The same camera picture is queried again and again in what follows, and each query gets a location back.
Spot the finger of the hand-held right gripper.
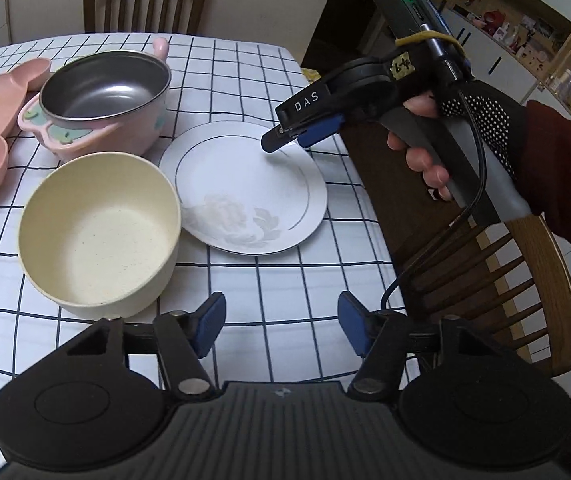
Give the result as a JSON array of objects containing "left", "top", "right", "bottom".
[
  {"left": 260, "top": 127, "right": 311, "bottom": 153},
  {"left": 298, "top": 114, "right": 345, "bottom": 148}
]

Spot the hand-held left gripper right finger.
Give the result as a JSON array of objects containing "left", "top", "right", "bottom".
[{"left": 338, "top": 291, "right": 502, "bottom": 396}]

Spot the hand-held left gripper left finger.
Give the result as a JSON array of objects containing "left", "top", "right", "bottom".
[{"left": 67, "top": 292, "right": 227, "bottom": 402}]

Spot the white floral plate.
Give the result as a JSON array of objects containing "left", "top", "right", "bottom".
[{"left": 158, "top": 121, "right": 328, "bottom": 257}]

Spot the pink bowl with steel liner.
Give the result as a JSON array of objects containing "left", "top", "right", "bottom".
[{"left": 17, "top": 37, "right": 172, "bottom": 163}]

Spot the person's right forearm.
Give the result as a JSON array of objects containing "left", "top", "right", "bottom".
[{"left": 513, "top": 100, "right": 571, "bottom": 281}]

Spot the person's right hand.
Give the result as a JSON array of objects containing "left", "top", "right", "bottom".
[{"left": 388, "top": 80, "right": 531, "bottom": 203}]

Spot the white checked tablecloth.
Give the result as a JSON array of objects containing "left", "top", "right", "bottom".
[{"left": 0, "top": 34, "right": 406, "bottom": 461}]

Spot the cream speckled bowl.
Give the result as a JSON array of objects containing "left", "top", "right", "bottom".
[{"left": 17, "top": 151, "right": 182, "bottom": 320}]

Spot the light spindle-back wooden chair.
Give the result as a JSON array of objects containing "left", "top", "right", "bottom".
[{"left": 400, "top": 210, "right": 571, "bottom": 378}]

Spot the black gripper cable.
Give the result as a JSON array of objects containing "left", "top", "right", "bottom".
[{"left": 380, "top": 87, "right": 489, "bottom": 313}]

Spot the white wall cabinet with shelves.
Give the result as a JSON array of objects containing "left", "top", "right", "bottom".
[{"left": 440, "top": 0, "right": 571, "bottom": 133}]

